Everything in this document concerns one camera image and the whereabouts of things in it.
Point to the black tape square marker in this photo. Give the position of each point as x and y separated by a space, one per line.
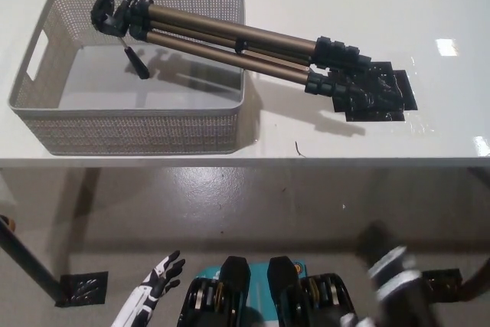
383 108

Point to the bronze and black camera tripod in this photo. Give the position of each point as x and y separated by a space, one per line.
199 20

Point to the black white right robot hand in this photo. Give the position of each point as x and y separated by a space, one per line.
398 273

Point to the black ribbed robot body block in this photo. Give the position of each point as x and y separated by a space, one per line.
283 269
233 269

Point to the grey perforated plastic basket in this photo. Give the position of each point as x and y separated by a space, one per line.
134 131

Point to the black floor tape patch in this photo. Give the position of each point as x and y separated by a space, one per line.
444 281
82 286

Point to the black metal table leg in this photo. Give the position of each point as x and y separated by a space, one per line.
27 254

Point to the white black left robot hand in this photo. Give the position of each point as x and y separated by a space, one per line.
153 288

